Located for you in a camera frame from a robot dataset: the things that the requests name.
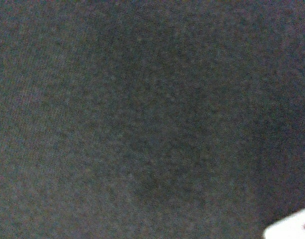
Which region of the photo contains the white die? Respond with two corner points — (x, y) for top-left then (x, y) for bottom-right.
(262, 208), (305, 239)

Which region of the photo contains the black tablecloth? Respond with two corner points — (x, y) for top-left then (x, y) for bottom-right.
(0, 0), (305, 239)

